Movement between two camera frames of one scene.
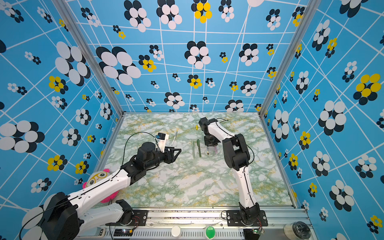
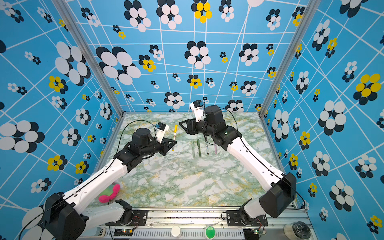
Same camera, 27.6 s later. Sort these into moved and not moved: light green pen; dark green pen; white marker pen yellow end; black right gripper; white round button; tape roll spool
Moved: white marker pen yellow end; black right gripper
Not moved: light green pen; white round button; dark green pen; tape roll spool
